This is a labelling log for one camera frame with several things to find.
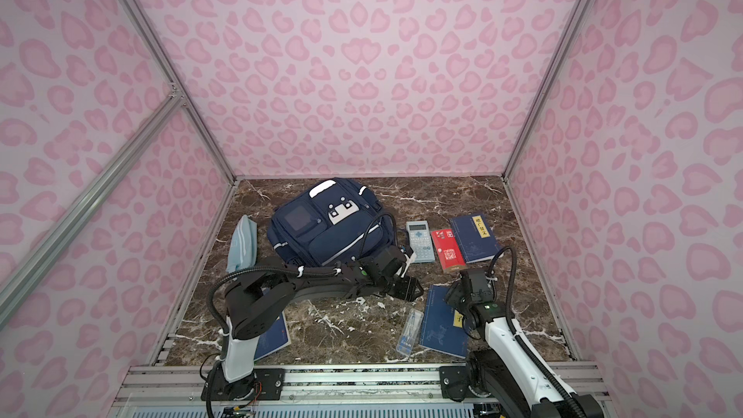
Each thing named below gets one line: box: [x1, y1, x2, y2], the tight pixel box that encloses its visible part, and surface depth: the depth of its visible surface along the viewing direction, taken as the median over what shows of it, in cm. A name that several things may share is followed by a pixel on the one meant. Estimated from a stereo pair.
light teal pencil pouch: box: [226, 214, 258, 273], surface depth 97 cm
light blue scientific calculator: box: [406, 219, 437, 264], surface depth 102 cm
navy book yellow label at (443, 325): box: [419, 284, 469, 359], surface depth 83 cm
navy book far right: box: [448, 213, 502, 264], surface depth 103 cm
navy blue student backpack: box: [267, 178, 396, 268], surface depth 102 cm
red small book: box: [430, 228, 467, 271], surface depth 99 cm
